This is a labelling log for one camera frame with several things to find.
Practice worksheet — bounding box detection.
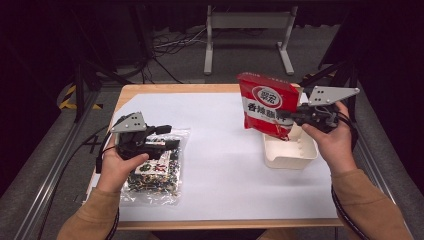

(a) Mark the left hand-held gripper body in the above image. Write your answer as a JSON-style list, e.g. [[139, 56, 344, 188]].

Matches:
[[110, 111, 168, 162]]

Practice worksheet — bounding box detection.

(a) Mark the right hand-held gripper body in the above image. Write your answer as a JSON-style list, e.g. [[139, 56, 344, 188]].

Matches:
[[293, 85, 361, 134]]

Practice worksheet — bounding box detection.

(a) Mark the red seasoning packet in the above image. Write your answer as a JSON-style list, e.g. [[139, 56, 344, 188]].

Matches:
[[236, 71, 305, 142]]

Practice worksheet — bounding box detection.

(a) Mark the clear packet of dried mix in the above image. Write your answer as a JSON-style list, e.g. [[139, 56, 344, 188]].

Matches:
[[120, 128, 191, 206]]

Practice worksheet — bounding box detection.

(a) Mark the white compartment lunch box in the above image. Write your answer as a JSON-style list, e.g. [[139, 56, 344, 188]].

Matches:
[[262, 123, 320, 171]]

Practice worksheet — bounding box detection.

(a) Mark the person's right hand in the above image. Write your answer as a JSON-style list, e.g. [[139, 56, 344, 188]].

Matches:
[[301, 101, 358, 177]]

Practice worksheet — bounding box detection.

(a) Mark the person's left hand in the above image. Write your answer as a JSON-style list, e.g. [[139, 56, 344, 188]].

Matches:
[[95, 134, 150, 195]]

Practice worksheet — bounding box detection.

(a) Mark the black metal stand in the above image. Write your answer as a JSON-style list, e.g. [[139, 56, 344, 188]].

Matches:
[[70, 6, 134, 123], [299, 61, 360, 123]]

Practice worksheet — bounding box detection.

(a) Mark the wooden table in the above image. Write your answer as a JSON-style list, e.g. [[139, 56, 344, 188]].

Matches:
[[85, 83, 344, 232]]

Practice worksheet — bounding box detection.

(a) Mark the white table mat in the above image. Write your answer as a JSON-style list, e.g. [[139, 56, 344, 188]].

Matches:
[[87, 92, 340, 223]]

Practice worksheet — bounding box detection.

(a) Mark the yellow and black hazard tape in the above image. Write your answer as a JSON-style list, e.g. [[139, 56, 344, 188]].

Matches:
[[58, 84, 104, 111]]

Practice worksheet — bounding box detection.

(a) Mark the white metal stand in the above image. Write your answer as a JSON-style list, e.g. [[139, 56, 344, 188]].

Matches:
[[203, 4, 299, 76]]

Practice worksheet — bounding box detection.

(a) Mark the left hand-held gripper cable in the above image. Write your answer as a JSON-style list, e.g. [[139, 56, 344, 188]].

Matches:
[[95, 131, 120, 240]]

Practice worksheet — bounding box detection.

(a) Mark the hand-held gripper cable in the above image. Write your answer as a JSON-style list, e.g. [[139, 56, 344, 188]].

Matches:
[[330, 109, 372, 240], [95, 131, 120, 240]]

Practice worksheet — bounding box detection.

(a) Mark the black floor cable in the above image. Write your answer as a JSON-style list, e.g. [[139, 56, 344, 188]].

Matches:
[[35, 124, 111, 240]]

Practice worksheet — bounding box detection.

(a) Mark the aluminium rail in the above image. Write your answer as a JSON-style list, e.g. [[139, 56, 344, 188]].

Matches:
[[346, 89, 415, 240], [13, 89, 102, 240]]

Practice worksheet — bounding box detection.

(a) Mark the bundle of floor cables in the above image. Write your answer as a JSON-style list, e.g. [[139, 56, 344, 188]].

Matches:
[[139, 27, 208, 85]]

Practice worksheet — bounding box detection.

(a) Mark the right hand-held gripper cable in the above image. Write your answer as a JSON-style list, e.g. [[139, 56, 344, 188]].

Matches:
[[330, 109, 372, 240]]

